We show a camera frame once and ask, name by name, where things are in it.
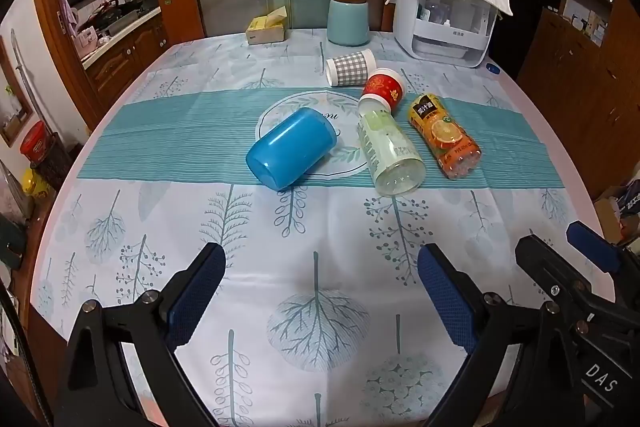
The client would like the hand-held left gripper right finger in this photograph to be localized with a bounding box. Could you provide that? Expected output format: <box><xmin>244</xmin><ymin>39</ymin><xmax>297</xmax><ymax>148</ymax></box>
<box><xmin>417</xmin><ymin>243</ymin><xmax>587</xmax><ymax>427</ymax></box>

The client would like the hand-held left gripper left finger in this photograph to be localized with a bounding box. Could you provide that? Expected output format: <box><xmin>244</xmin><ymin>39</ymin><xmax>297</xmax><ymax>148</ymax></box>
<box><xmin>54</xmin><ymin>242</ymin><xmax>227</xmax><ymax>427</ymax></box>

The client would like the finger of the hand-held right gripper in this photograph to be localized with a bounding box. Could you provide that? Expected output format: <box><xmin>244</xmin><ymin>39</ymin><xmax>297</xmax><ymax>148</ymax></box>
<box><xmin>566</xmin><ymin>220</ymin><xmax>640</xmax><ymax>304</ymax></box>
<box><xmin>514</xmin><ymin>234</ymin><xmax>602</xmax><ymax>324</ymax></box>

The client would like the blue plastic cup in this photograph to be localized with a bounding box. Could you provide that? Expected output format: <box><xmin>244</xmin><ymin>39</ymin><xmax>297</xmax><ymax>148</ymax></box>
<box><xmin>246</xmin><ymin>108</ymin><xmax>340</xmax><ymax>192</ymax></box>

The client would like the red paper cup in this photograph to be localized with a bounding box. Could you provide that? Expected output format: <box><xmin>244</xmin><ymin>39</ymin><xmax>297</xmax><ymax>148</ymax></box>
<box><xmin>362</xmin><ymin>68</ymin><xmax>407</xmax><ymax>114</ymax></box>

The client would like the grey checked paper cup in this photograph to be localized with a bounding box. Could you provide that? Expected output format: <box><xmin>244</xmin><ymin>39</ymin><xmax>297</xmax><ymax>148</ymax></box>
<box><xmin>326</xmin><ymin>49</ymin><xmax>377</xmax><ymax>87</ymax></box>

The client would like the cardboard box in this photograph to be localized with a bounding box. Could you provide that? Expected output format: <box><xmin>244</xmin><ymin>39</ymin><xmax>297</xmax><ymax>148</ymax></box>
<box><xmin>594</xmin><ymin>179</ymin><xmax>640</xmax><ymax>249</ymax></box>

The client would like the tree-print tablecloth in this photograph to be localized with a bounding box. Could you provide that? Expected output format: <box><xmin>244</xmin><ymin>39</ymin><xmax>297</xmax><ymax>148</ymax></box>
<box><xmin>30</xmin><ymin>27</ymin><xmax>621</xmax><ymax>427</ymax></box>

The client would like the wooden cabinet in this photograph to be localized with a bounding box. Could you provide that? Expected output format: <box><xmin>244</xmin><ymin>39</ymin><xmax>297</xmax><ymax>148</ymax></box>
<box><xmin>517</xmin><ymin>6</ymin><xmax>640</xmax><ymax>200</ymax></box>

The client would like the clear green-label bottle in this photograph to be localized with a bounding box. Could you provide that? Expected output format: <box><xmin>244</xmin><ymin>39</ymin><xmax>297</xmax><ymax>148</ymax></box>
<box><xmin>357</xmin><ymin>94</ymin><xmax>427</xmax><ymax>197</ymax></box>

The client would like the orange juice bottle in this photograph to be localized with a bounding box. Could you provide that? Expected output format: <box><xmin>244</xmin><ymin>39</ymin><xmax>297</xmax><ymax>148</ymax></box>
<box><xmin>409</xmin><ymin>94</ymin><xmax>482</xmax><ymax>180</ymax></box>

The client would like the yellow container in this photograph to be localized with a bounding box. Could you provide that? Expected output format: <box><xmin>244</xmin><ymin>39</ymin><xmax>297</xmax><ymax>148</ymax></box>
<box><xmin>22</xmin><ymin>170</ymin><xmax>54</xmax><ymax>199</ymax></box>

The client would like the red bucket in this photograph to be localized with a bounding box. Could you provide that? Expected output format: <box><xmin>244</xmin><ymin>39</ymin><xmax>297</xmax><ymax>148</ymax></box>
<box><xmin>19</xmin><ymin>121</ymin><xmax>49</xmax><ymax>163</ymax></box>

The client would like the white water dispenser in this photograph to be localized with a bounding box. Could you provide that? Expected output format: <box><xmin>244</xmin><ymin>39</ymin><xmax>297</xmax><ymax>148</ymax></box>
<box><xmin>392</xmin><ymin>0</ymin><xmax>501</xmax><ymax>69</ymax></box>

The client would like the yellow tissue box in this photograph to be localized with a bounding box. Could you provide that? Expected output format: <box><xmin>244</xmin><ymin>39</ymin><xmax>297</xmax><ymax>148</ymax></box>
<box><xmin>246</xmin><ymin>6</ymin><xmax>289</xmax><ymax>45</ymax></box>

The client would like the pink bag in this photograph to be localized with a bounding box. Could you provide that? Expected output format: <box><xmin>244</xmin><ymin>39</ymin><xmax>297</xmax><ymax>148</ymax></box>
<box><xmin>75</xmin><ymin>27</ymin><xmax>102</xmax><ymax>58</ymax></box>

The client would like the teal canister with brown lid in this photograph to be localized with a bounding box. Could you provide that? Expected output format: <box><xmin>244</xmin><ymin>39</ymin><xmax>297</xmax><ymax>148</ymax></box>
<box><xmin>327</xmin><ymin>0</ymin><xmax>371</xmax><ymax>47</ymax></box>

